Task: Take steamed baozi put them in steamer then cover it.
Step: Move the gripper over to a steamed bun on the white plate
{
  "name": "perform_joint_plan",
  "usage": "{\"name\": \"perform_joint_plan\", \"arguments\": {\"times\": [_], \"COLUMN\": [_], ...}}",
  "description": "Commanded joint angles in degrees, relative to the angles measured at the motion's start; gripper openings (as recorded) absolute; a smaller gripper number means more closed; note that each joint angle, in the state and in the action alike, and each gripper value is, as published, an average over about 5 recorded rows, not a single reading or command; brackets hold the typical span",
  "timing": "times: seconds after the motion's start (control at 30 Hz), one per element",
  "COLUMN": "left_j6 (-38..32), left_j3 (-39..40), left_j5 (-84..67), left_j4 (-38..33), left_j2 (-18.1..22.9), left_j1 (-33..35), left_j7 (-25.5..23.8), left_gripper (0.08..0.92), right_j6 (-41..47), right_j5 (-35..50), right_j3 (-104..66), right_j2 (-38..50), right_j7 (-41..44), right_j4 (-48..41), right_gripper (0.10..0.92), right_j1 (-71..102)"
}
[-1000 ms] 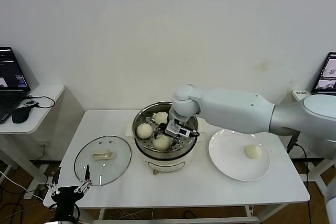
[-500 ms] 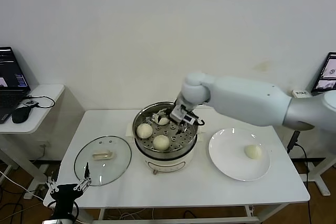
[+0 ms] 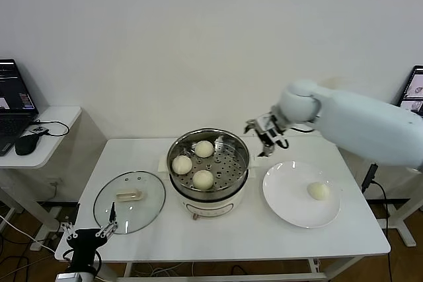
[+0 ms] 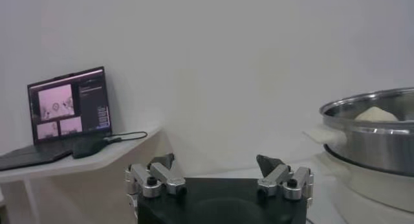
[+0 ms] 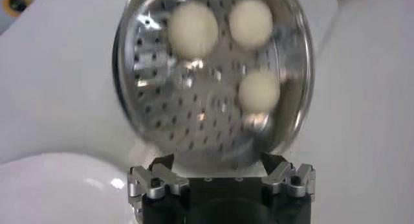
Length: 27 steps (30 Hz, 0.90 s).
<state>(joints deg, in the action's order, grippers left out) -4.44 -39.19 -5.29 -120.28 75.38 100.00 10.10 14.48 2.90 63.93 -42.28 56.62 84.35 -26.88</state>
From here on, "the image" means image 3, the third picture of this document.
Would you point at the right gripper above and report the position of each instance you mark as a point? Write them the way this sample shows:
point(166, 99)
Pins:
point(271, 130)

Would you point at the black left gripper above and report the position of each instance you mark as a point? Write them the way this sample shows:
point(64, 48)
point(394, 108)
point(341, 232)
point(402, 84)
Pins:
point(84, 242)

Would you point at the round glass pot lid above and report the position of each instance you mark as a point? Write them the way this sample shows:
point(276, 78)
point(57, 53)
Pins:
point(130, 195)

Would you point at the white steamed baozi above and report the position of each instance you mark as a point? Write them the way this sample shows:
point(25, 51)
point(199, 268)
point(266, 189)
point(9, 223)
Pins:
point(318, 191)
point(181, 165)
point(203, 179)
point(203, 149)

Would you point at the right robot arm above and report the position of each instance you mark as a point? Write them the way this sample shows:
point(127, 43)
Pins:
point(363, 123)

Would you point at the stainless steel steamer basket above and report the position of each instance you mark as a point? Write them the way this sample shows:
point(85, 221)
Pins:
point(231, 179)

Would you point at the white floor power strip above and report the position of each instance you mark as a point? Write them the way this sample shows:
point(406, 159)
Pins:
point(44, 241)

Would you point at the white round plate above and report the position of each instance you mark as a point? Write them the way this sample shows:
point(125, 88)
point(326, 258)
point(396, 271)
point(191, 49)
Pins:
point(281, 196)

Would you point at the cream electric cooker base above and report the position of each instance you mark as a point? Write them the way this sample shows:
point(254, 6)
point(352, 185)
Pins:
point(211, 207)

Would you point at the black computer mouse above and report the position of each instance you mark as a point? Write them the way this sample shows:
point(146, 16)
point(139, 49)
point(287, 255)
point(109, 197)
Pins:
point(27, 145)

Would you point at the white side table with mouse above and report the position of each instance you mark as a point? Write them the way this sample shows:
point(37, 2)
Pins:
point(56, 120)

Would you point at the black laptop with mouse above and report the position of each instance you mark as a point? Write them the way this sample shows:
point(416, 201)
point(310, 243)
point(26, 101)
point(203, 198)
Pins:
point(13, 97)

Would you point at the grey laptop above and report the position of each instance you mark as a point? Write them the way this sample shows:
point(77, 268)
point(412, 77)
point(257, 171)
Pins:
point(413, 90)

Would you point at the white wall socket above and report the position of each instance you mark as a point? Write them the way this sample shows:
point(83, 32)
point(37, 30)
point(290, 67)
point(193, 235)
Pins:
point(55, 183)

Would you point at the white work table frame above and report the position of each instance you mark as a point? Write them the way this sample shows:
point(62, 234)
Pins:
point(271, 276)

